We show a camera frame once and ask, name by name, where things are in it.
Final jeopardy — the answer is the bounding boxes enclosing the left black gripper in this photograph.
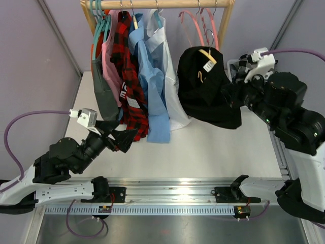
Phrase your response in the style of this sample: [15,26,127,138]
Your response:
[75,120,139,174]

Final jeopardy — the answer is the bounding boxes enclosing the black white plaid shirt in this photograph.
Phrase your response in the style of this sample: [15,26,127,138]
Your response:
[228,54,252,81]

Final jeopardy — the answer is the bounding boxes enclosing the pink hanger of grey shirt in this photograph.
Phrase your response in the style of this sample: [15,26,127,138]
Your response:
[200,8,219,51]

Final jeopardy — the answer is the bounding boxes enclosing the pink hanger of plaid shirt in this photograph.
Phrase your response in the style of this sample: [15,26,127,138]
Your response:
[178,10,207,47]

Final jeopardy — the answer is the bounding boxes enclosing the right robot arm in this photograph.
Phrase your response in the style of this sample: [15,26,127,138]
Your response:
[221,72,324,224]

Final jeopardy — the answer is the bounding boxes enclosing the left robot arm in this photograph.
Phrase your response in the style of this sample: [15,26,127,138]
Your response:
[1,120,138,215]

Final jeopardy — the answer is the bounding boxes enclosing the red black plaid shirt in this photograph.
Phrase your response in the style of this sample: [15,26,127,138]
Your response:
[110,11,149,141]

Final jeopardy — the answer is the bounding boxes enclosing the light blue shirt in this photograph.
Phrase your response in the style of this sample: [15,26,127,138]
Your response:
[128,13,170,143]

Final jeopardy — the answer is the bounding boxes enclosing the pink shirt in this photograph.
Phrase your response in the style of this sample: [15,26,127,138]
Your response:
[102,10,122,107]

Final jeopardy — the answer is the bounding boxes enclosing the wooden hanger of blue shirt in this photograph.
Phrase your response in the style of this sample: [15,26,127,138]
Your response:
[132,15,138,29]

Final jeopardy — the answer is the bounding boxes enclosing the teal hanger of white shirt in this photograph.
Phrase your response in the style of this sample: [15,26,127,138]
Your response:
[154,11,163,28]

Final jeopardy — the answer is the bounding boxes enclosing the dark grey garment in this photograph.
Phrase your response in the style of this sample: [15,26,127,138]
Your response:
[91,53,119,120]

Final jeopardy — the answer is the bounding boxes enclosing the white plastic basket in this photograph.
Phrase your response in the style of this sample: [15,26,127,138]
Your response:
[226,59,243,80]

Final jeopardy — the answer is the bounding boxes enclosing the orange garment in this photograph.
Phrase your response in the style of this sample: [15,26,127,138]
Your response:
[91,32,104,60]

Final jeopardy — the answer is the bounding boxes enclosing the teal hangers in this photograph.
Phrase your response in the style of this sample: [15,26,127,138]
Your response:
[90,0,112,62]

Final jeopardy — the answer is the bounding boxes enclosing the wooden clothes rack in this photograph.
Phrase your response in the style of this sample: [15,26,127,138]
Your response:
[80,0,234,51]

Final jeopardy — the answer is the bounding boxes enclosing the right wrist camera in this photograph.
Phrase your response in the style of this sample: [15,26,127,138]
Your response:
[244,47,276,83]

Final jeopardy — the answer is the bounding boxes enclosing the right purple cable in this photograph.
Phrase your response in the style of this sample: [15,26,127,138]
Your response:
[265,48,325,63]

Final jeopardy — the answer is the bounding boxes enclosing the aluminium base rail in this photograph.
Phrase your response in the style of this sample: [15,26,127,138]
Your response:
[44,178,276,216]

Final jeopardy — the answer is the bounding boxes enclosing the floor purple cable left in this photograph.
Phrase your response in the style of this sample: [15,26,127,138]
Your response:
[66,199,110,238]

